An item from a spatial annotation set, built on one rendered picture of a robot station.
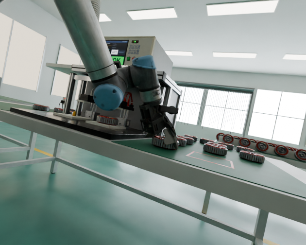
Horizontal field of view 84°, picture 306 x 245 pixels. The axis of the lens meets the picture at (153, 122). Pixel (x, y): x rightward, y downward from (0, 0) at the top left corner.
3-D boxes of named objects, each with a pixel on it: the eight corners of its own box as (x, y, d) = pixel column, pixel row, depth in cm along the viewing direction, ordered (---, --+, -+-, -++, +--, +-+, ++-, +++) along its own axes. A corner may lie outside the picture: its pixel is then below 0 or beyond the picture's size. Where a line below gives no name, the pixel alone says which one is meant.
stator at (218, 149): (207, 149, 92) (208, 143, 92) (228, 155, 85) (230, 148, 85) (199, 149, 83) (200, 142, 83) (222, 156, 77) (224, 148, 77)
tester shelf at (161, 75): (162, 79, 90) (163, 71, 89) (71, 70, 116) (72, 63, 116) (181, 96, 130) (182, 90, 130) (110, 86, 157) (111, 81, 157)
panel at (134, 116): (159, 134, 104) (168, 86, 104) (80, 115, 130) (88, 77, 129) (160, 134, 105) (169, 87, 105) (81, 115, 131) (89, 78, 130)
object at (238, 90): (237, 177, 360) (256, 88, 357) (158, 154, 432) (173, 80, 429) (235, 172, 406) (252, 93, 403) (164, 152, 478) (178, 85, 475)
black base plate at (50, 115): (110, 140, 61) (111, 133, 61) (9, 111, 86) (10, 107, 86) (157, 137, 105) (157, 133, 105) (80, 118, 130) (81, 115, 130)
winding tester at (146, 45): (147, 71, 96) (155, 35, 96) (90, 66, 113) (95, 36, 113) (168, 88, 132) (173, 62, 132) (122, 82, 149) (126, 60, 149)
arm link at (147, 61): (130, 59, 61) (154, 53, 60) (138, 88, 65) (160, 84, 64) (127, 60, 54) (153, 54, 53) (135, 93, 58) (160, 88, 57)
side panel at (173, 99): (160, 138, 105) (171, 87, 104) (156, 137, 106) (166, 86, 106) (173, 137, 131) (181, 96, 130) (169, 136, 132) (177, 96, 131)
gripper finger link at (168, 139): (168, 155, 63) (155, 134, 64) (178, 148, 67) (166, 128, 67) (173, 153, 61) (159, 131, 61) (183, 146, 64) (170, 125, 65)
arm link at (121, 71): (93, 78, 52) (127, 70, 51) (102, 69, 62) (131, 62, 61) (102, 101, 56) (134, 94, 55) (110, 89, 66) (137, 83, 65)
